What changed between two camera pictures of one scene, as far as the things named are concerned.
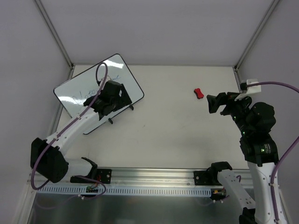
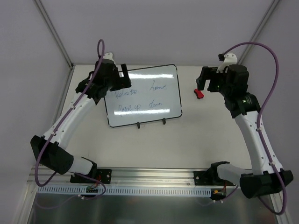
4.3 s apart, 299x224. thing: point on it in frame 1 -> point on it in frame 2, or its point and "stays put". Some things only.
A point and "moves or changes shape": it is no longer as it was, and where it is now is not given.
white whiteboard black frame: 72,94 moves or changes shape
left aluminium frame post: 66,55 stays put
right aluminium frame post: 269,11 stays put
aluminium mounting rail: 131,176 stays put
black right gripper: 225,102 -> 210,79
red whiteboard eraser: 198,92 stays put
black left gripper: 126,96 -> 120,82
